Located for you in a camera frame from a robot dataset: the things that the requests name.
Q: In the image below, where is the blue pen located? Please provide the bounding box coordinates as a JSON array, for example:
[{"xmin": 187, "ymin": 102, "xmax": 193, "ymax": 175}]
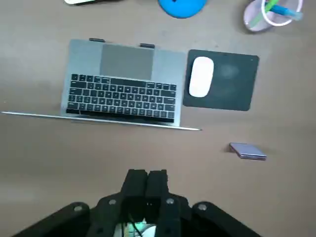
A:
[{"xmin": 270, "ymin": 4, "xmax": 304, "ymax": 21}]

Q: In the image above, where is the silver grey laptop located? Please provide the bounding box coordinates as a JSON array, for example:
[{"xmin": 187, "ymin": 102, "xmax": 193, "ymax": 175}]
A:
[{"xmin": 1, "ymin": 38, "xmax": 203, "ymax": 132}]

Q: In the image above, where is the purple phone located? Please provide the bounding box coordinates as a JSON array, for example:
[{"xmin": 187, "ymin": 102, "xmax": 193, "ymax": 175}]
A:
[{"xmin": 229, "ymin": 142, "xmax": 268, "ymax": 161}]

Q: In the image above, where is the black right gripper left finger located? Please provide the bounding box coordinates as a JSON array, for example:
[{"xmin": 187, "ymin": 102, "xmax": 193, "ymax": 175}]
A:
[{"xmin": 12, "ymin": 169, "xmax": 148, "ymax": 237}]

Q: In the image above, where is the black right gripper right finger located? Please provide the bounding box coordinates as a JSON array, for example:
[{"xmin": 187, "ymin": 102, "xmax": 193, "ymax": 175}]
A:
[{"xmin": 145, "ymin": 169, "xmax": 262, "ymax": 237}]

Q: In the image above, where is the white power strip with cord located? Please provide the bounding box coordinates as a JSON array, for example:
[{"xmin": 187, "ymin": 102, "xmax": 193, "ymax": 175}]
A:
[{"xmin": 64, "ymin": 0, "xmax": 95, "ymax": 5}]

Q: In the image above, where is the green pen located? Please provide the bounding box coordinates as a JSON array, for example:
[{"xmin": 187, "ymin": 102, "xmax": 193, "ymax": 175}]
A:
[{"xmin": 249, "ymin": 0, "xmax": 280, "ymax": 28}]

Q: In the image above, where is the blue desk lamp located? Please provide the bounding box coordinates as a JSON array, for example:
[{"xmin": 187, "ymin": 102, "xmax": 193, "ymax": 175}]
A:
[{"xmin": 158, "ymin": 0, "xmax": 208, "ymax": 19}]

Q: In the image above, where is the white computer mouse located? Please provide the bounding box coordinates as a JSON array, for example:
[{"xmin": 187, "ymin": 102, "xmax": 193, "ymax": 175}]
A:
[{"xmin": 188, "ymin": 56, "xmax": 215, "ymax": 98}]

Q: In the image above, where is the translucent pink pen cup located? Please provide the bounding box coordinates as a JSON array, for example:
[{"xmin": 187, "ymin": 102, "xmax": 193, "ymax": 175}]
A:
[{"xmin": 243, "ymin": 0, "xmax": 304, "ymax": 33}]

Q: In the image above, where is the black mouse pad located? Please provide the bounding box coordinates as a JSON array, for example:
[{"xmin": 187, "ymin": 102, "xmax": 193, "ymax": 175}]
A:
[{"xmin": 182, "ymin": 49, "xmax": 260, "ymax": 112}]

